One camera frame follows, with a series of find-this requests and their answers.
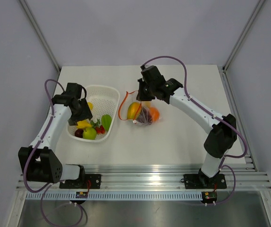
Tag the white slotted cable duct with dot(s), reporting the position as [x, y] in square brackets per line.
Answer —
[117, 196]

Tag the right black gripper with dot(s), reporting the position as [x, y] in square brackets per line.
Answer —
[141, 96]

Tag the controller board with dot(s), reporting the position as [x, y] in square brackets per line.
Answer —
[209, 197]
[81, 195]

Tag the left aluminium frame post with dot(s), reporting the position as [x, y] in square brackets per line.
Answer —
[35, 26]

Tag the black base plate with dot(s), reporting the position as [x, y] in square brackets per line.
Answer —
[196, 181]
[91, 181]

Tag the red strawberry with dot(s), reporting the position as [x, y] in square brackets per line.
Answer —
[100, 129]

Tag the yellow pear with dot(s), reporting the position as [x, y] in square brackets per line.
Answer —
[83, 124]

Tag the aluminium rail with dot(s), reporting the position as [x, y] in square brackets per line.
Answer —
[167, 177]
[250, 161]

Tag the right controller board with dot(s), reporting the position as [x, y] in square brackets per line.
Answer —
[209, 197]

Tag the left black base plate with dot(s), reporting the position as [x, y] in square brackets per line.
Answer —
[91, 181]

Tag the white perforated fruit basket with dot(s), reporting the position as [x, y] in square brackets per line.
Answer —
[105, 100]

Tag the clear zip top bag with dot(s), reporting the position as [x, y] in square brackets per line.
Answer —
[129, 98]

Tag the aluminium frame post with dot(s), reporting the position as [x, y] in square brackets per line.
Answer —
[35, 26]
[244, 33]

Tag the yellow peach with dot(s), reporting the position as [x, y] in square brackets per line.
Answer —
[147, 103]

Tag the orange fruit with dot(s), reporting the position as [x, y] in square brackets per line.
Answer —
[154, 113]

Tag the dark purple plum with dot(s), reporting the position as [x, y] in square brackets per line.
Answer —
[79, 133]

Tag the right aluminium frame post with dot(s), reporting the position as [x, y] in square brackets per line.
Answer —
[244, 33]

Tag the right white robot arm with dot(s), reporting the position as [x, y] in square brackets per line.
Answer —
[220, 137]

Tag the green apple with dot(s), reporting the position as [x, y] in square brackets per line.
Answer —
[89, 133]

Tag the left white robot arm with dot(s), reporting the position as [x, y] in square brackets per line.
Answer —
[38, 161]

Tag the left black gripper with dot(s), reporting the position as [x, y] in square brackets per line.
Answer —
[86, 114]

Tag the aluminium front rail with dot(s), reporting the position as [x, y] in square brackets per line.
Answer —
[167, 177]

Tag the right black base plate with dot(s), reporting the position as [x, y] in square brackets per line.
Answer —
[196, 181]

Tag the purple grape bunch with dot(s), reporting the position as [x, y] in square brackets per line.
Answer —
[144, 117]

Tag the left controller board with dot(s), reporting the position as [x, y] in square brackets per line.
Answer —
[81, 195]

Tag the right side aluminium rail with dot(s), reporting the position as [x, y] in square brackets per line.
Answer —
[250, 161]

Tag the orange green mango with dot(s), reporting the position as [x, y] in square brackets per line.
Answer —
[133, 111]

